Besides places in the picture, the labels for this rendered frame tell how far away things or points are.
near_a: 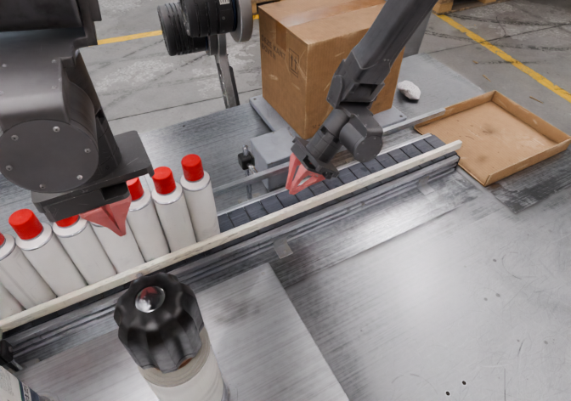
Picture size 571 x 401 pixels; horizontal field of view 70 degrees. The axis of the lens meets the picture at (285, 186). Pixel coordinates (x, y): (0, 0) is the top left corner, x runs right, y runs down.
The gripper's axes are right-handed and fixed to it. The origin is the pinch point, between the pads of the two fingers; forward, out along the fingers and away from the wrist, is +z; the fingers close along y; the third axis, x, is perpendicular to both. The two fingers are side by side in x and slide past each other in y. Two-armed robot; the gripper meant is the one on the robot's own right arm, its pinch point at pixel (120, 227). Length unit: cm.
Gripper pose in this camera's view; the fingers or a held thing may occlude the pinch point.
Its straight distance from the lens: 47.7
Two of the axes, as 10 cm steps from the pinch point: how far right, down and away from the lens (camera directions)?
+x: -4.6, -6.1, 6.5
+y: 8.9, -3.4, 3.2
